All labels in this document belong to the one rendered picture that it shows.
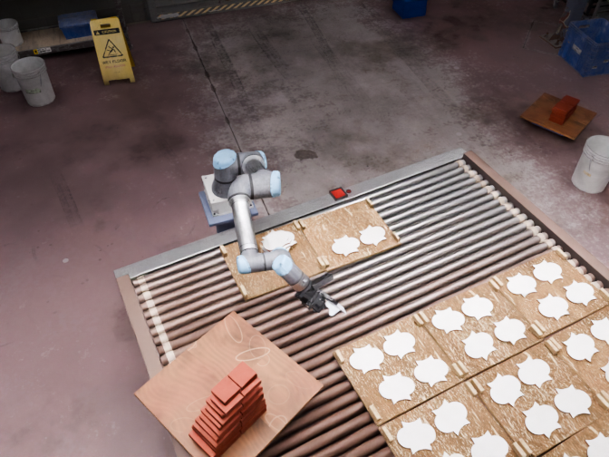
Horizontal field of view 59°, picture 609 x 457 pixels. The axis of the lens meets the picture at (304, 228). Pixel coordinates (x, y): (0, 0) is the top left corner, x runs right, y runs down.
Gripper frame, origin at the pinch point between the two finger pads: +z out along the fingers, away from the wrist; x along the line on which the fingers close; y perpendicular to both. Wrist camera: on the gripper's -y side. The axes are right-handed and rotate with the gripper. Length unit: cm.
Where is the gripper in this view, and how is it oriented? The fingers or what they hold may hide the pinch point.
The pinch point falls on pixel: (336, 309)
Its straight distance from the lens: 225.6
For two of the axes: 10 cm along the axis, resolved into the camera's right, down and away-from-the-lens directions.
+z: 6.3, 6.5, 4.3
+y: -5.4, 7.6, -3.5
